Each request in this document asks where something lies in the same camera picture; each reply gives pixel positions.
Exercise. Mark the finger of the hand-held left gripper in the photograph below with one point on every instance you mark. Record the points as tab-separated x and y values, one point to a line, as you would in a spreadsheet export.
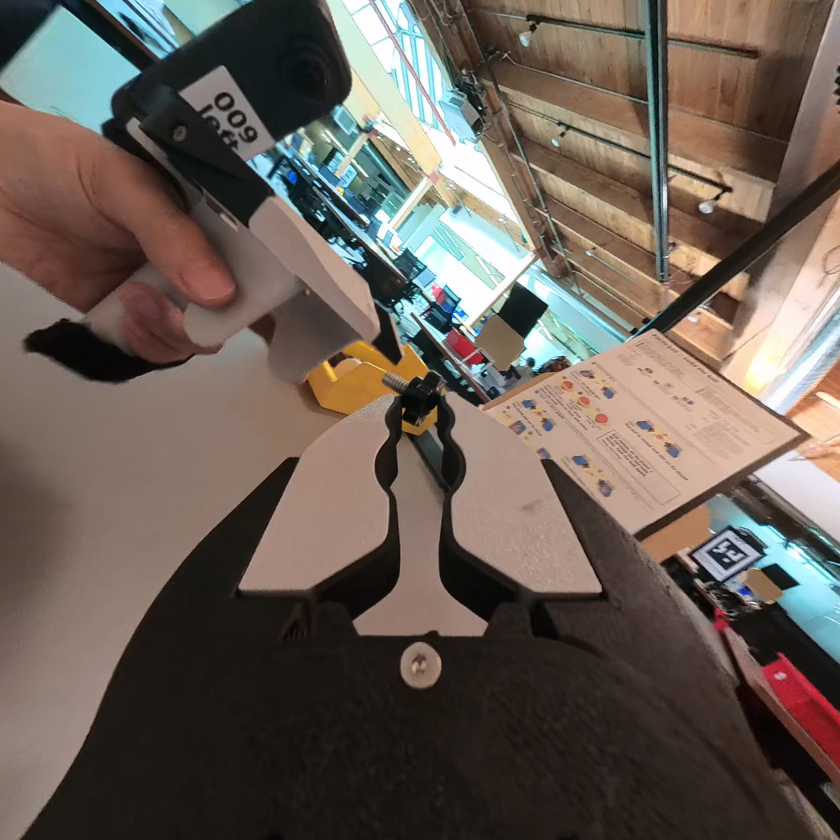
315	302

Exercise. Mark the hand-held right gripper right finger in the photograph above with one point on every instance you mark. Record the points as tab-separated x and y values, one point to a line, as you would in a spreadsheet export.
519	525

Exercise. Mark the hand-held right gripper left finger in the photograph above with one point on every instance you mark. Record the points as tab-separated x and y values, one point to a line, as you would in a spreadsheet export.
315	525

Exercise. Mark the yellow plastic bin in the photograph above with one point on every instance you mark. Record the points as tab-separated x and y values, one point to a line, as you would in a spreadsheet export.
341	387

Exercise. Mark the black knob bolt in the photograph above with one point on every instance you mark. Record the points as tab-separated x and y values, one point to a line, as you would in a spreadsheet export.
423	391

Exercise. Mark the red plastic bin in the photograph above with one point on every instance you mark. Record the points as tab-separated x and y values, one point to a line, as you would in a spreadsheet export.
807	709

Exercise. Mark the person's left hand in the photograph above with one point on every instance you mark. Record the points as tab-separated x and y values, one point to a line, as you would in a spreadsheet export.
79	210

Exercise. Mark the printed instruction sheet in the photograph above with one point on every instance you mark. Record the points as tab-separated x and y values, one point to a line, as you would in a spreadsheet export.
656	420

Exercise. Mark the black panel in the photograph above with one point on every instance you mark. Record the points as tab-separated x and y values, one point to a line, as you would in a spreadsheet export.
523	309

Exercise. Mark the black white marker sign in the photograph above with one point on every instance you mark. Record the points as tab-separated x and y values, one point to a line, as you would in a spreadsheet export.
726	554

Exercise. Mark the round ceiling lamp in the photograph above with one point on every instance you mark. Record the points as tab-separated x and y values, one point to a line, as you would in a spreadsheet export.
561	133
528	32

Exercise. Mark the black vertical pole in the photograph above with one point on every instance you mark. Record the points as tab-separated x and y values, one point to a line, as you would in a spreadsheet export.
748	256

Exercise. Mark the grey metal pipe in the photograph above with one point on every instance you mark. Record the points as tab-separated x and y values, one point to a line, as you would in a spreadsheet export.
656	131

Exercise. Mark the silver ventilation duct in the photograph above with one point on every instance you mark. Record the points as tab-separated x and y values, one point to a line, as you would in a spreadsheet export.
807	361

